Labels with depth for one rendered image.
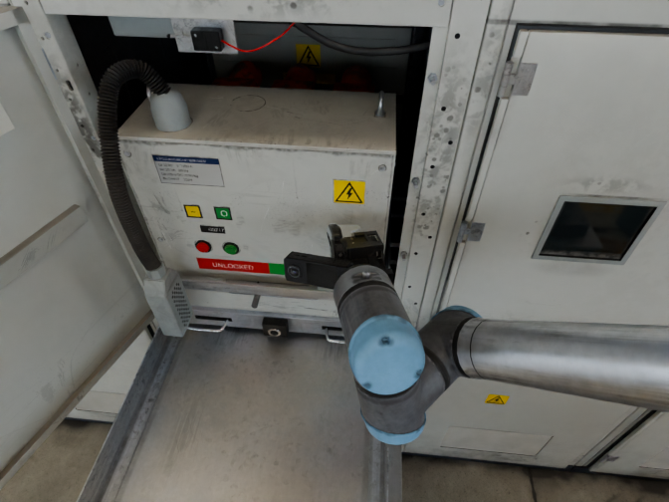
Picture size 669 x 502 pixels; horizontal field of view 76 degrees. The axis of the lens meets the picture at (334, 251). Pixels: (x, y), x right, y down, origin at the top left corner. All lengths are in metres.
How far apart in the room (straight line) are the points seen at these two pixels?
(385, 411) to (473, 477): 1.34
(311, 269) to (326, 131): 0.25
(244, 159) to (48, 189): 0.38
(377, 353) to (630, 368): 0.25
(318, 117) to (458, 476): 1.49
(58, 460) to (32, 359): 1.13
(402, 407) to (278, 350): 0.56
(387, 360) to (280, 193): 0.40
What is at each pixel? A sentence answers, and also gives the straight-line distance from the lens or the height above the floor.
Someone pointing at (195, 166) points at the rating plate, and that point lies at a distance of 0.82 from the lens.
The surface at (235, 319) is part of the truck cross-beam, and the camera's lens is 1.11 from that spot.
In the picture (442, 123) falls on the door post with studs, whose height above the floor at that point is 1.43.
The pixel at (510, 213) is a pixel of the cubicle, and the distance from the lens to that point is 0.87.
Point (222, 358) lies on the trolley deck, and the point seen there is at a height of 0.85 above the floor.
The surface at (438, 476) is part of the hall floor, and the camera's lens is 1.90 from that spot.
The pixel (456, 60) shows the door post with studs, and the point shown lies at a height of 1.53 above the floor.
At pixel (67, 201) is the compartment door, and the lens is 0.99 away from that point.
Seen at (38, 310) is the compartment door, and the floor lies 1.10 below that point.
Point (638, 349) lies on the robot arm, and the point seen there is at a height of 1.41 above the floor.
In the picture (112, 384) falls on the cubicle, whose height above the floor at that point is 0.40.
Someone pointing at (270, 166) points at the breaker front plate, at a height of 1.35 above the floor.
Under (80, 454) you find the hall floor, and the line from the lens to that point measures 2.14.
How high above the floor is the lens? 1.78
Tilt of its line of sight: 45 degrees down
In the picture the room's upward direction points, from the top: straight up
